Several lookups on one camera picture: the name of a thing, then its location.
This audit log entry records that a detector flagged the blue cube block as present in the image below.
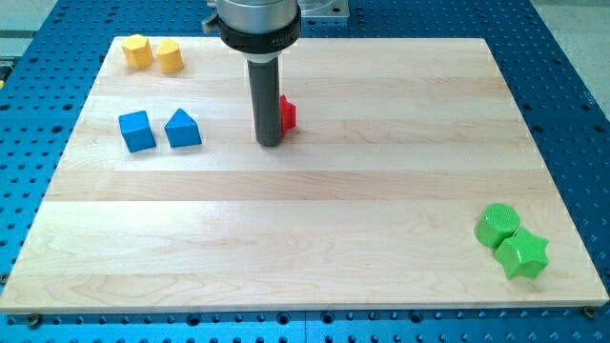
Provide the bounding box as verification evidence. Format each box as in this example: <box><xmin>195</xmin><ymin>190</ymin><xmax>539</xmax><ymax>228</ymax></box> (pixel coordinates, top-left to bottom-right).
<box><xmin>118</xmin><ymin>111</ymin><xmax>156</xmax><ymax>152</ymax></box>

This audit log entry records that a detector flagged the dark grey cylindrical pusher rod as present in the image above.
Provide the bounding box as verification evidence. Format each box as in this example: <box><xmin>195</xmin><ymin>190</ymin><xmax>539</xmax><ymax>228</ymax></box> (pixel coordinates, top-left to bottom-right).
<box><xmin>248</xmin><ymin>58</ymin><xmax>282</xmax><ymax>147</ymax></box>

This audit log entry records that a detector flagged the board corner screw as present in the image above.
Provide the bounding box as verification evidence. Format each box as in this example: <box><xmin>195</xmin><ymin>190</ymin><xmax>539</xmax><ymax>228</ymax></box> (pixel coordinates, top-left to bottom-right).
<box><xmin>582</xmin><ymin>306</ymin><xmax>597</xmax><ymax>319</ymax></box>
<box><xmin>24</xmin><ymin>313</ymin><xmax>43</xmax><ymax>329</ymax></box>

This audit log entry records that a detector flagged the left board corner screw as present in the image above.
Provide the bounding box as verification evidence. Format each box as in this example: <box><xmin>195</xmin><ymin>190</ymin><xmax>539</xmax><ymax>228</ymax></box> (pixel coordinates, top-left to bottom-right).
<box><xmin>24</xmin><ymin>313</ymin><xmax>43</xmax><ymax>329</ymax></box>

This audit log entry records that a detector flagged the yellow hexagonal block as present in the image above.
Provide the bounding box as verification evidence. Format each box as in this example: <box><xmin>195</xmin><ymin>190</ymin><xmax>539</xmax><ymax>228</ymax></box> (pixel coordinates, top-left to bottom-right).
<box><xmin>122</xmin><ymin>34</ymin><xmax>153</xmax><ymax>70</ymax></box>

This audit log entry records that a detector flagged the blue triangular block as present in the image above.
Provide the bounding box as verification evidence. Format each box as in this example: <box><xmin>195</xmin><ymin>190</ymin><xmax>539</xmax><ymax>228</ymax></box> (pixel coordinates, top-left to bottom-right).
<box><xmin>164</xmin><ymin>109</ymin><xmax>202</xmax><ymax>148</ymax></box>

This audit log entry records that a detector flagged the green star block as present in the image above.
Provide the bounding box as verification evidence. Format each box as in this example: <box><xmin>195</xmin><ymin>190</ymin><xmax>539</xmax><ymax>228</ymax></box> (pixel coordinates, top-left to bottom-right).
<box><xmin>494</xmin><ymin>227</ymin><xmax>549</xmax><ymax>279</ymax></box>

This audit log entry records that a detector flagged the green cylinder block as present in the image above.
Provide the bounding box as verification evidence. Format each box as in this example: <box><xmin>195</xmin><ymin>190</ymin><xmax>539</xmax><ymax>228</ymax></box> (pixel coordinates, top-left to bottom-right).
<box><xmin>474</xmin><ymin>203</ymin><xmax>520</xmax><ymax>249</ymax></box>

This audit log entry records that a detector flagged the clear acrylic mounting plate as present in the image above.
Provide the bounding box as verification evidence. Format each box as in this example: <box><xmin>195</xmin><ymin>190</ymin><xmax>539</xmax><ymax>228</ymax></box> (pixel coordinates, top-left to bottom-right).
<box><xmin>297</xmin><ymin>0</ymin><xmax>350</xmax><ymax>19</ymax></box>

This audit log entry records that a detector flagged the red block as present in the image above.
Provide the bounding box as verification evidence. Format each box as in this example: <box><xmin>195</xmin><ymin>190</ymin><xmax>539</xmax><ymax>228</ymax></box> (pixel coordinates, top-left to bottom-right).
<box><xmin>280</xmin><ymin>95</ymin><xmax>296</xmax><ymax>136</ymax></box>

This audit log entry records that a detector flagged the light wooden board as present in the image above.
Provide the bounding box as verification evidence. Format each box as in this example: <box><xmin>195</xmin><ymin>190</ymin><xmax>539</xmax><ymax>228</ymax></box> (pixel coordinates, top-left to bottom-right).
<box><xmin>1</xmin><ymin>37</ymin><xmax>608</xmax><ymax>313</ymax></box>

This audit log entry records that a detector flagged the right board corner screw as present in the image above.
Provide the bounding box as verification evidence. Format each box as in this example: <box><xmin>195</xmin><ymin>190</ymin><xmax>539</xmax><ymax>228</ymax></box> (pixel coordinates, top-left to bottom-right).
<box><xmin>582</xmin><ymin>306</ymin><xmax>597</xmax><ymax>319</ymax></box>

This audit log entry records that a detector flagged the yellow cylindrical block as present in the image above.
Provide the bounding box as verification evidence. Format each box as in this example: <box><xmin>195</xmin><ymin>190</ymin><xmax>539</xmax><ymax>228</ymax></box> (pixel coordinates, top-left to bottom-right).
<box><xmin>155</xmin><ymin>38</ymin><xmax>184</xmax><ymax>73</ymax></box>

